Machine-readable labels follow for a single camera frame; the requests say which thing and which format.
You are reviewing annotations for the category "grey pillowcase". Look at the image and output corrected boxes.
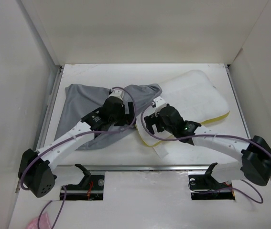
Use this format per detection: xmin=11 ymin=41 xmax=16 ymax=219
xmin=55 ymin=83 xmax=162 ymax=151

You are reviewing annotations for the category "white pillow yellow edge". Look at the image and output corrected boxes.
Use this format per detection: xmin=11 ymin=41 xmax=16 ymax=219
xmin=135 ymin=69 xmax=230 ymax=158

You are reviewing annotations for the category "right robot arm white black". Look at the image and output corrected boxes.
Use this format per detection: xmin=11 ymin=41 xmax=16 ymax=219
xmin=140 ymin=104 xmax=271 ymax=188

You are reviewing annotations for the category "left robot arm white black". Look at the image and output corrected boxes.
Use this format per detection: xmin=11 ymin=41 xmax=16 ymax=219
xmin=18 ymin=96 xmax=136 ymax=198

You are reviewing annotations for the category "pink bubble wrap piece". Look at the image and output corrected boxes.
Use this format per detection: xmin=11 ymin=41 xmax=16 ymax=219
xmin=26 ymin=212 xmax=52 ymax=229

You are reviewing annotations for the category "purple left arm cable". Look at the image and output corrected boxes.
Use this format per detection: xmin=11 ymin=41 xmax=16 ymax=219
xmin=20 ymin=86 xmax=141 ymax=229

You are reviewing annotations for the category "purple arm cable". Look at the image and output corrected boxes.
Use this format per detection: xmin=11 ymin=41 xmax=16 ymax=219
xmin=20 ymin=86 xmax=141 ymax=229
xmin=141 ymin=102 xmax=271 ymax=204

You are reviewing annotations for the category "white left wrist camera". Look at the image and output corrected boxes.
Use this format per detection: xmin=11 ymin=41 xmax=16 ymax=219
xmin=108 ymin=89 xmax=124 ymax=100

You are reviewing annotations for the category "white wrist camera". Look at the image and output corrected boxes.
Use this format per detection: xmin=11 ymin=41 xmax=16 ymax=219
xmin=152 ymin=96 xmax=167 ymax=113
xmin=108 ymin=89 xmax=124 ymax=100

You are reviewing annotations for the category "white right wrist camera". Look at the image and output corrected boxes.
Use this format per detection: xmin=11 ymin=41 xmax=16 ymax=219
xmin=152 ymin=96 xmax=167 ymax=113

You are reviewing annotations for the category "aluminium left rail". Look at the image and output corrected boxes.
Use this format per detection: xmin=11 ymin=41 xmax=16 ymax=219
xmin=33 ymin=65 xmax=64 ymax=150

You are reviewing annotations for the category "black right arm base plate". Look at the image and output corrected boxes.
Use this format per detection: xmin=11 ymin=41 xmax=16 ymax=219
xmin=188 ymin=163 xmax=235 ymax=200

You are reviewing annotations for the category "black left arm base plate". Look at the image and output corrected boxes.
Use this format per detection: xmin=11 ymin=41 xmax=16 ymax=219
xmin=54 ymin=164 xmax=105 ymax=201

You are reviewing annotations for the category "aluminium front rail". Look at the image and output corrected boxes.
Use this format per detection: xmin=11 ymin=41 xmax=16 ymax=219
xmin=30 ymin=164 xmax=261 ymax=172

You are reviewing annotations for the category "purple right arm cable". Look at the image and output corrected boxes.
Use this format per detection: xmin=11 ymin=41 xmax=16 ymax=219
xmin=141 ymin=102 xmax=271 ymax=204

